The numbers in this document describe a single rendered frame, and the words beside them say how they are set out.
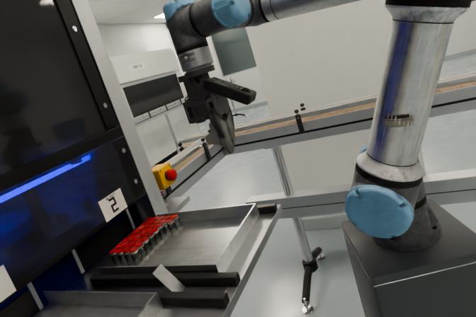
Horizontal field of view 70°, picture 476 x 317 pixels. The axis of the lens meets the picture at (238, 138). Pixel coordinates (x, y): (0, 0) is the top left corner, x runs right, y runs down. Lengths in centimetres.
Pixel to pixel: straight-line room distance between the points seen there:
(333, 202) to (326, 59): 88
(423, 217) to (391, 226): 18
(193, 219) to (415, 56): 73
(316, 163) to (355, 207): 168
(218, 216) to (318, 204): 88
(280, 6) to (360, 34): 139
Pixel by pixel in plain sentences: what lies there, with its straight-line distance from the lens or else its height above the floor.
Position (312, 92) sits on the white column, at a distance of 221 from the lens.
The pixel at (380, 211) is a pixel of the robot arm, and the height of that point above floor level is 96.
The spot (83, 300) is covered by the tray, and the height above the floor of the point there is 89.
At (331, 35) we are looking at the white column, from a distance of 216.
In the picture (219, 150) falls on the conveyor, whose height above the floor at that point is 89.
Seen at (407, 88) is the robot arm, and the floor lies 117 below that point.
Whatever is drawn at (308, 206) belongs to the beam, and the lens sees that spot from 181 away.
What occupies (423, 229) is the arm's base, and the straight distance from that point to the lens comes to 85.
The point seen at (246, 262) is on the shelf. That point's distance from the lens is 77.
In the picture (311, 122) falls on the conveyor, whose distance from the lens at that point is 161.
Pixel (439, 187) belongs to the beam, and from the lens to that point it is 173.
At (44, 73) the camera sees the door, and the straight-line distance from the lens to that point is 96.
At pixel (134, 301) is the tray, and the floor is 90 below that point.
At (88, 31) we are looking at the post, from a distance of 109.
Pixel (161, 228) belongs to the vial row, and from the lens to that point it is 98.
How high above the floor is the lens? 128
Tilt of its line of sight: 12 degrees down
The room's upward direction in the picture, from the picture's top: 17 degrees counter-clockwise
